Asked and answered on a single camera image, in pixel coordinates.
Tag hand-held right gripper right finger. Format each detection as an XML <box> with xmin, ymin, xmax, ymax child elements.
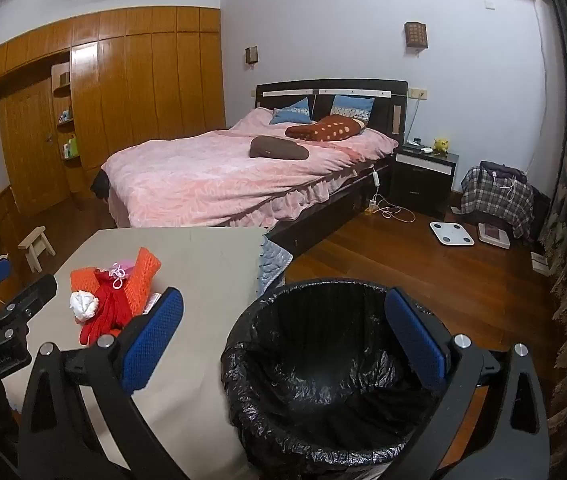
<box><xmin>383</xmin><ymin>287</ymin><xmax>550</xmax><ymax>480</ymax></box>

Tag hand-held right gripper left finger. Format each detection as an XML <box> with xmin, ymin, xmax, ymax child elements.
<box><xmin>17</xmin><ymin>287</ymin><xmax>186</xmax><ymax>480</ymax></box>

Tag white tissue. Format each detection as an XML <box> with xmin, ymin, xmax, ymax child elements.
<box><xmin>70</xmin><ymin>290</ymin><xmax>100</xmax><ymax>322</ymax></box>

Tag red plastic bag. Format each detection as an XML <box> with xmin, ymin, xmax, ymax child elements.
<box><xmin>80</xmin><ymin>270</ymin><xmax>135</xmax><ymax>347</ymax></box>

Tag orange foam mesh sheet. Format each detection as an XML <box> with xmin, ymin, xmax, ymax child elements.
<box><xmin>70</xmin><ymin>247</ymin><xmax>162</xmax><ymax>317</ymax></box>

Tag pink cloth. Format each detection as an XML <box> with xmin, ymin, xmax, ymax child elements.
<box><xmin>109</xmin><ymin>258</ymin><xmax>135</xmax><ymax>288</ymax></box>

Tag black bag lined trash bin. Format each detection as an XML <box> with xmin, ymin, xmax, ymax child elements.
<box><xmin>220</xmin><ymin>280</ymin><xmax>489</xmax><ymax>480</ymax></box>

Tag small wooden stool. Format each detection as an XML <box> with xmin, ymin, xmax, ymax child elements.
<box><xmin>17</xmin><ymin>226</ymin><xmax>56</xmax><ymax>273</ymax></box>

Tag white bathroom scale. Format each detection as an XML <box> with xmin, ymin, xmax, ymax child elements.
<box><xmin>429</xmin><ymin>221</ymin><xmax>475</xmax><ymax>247</ymax></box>

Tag black cloth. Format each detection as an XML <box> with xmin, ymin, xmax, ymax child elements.
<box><xmin>90</xmin><ymin>170</ymin><xmax>110</xmax><ymax>201</ymax></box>

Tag blue quilted cloth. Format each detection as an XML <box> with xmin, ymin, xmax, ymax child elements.
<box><xmin>256</xmin><ymin>235</ymin><xmax>294</xmax><ymax>296</ymax></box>

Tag dark nightstand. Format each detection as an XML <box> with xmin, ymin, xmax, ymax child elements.
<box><xmin>390</xmin><ymin>142</ymin><xmax>460</xmax><ymax>218</ymax></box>

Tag plaid cloth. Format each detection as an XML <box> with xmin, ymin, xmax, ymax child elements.
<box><xmin>459</xmin><ymin>165</ymin><xmax>534</xmax><ymax>238</ymax></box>

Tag bed with pink blanket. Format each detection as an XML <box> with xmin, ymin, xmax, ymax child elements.
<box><xmin>100</xmin><ymin>106</ymin><xmax>399</xmax><ymax>231</ymax></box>

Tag wooden wardrobe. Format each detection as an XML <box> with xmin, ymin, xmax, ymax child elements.
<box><xmin>0</xmin><ymin>5</ymin><xmax>226</xmax><ymax>216</ymax></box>

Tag brown polka dot pillow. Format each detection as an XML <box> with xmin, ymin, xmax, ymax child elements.
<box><xmin>285</xmin><ymin>115</ymin><xmax>368</xmax><ymax>142</ymax></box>

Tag dark brown cushion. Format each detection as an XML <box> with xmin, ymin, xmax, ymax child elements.
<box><xmin>249</xmin><ymin>135</ymin><xmax>311</xmax><ymax>161</ymax></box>

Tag blue patterned pillow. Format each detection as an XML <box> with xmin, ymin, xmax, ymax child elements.
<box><xmin>268</xmin><ymin>96</ymin><xmax>314</xmax><ymax>126</ymax></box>
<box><xmin>331</xmin><ymin>94</ymin><xmax>375</xmax><ymax>122</ymax></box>

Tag white floor cable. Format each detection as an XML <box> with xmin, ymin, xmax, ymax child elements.
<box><xmin>373</xmin><ymin>192</ymin><xmax>417</xmax><ymax>223</ymax></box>

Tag dark wooden bed frame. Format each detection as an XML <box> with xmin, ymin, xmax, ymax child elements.
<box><xmin>254</xmin><ymin>79</ymin><xmax>410</xmax><ymax>257</ymax></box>

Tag large lattice wall lamp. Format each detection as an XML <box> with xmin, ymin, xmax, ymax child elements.
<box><xmin>404</xmin><ymin>21</ymin><xmax>429</xmax><ymax>51</ymax></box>

